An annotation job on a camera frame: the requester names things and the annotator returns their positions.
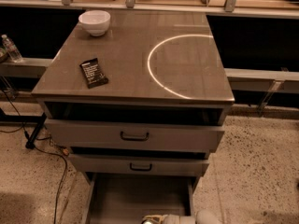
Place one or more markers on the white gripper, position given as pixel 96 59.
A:
pixel 173 219

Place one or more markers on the green soda can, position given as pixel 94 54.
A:
pixel 147 222

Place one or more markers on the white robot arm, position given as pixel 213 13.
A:
pixel 201 217

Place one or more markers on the bottom open grey drawer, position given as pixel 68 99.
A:
pixel 126 199

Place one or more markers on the middle grey drawer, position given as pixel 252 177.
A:
pixel 138 165

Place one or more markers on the top grey drawer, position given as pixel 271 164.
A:
pixel 154 137

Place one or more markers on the grey drawer cabinet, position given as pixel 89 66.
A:
pixel 162 68

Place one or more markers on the black table leg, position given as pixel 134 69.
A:
pixel 30 144

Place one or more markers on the black snack bar wrapper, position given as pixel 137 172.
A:
pixel 93 73

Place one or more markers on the white ceramic bowl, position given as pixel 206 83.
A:
pixel 95 22

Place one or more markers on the clear plastic water bottle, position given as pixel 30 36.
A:
pixel 11 49

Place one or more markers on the grey side shelf rail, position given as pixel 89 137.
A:
pixel 29 67

